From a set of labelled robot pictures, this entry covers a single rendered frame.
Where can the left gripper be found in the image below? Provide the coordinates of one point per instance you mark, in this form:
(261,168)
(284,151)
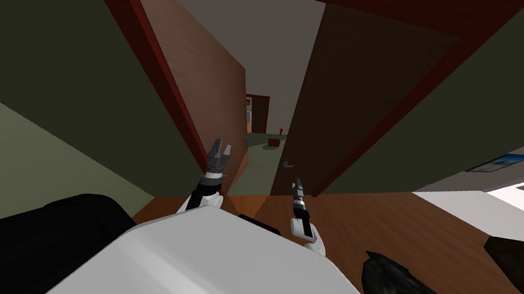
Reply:
(216,163)

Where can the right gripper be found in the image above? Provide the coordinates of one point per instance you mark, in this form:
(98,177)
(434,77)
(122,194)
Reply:
(298,192)

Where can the distant red framed door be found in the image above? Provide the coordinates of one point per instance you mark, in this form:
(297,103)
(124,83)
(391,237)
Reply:
(258,113)

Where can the blue picture on wall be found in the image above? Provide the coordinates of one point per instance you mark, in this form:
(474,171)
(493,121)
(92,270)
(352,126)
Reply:
(501,163)

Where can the dark brown door leaf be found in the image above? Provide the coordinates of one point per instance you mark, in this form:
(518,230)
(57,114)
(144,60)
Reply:
(355,93)

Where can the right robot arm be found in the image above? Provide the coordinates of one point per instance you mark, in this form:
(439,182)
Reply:
(302,227)

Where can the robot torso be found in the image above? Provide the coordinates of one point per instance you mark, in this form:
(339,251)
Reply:
(210,268)

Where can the brown wooden door leaf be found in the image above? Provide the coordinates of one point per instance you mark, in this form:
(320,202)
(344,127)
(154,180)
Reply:
(193,61)

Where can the small red box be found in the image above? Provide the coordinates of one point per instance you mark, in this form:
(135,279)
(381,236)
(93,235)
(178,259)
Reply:
(273,142)

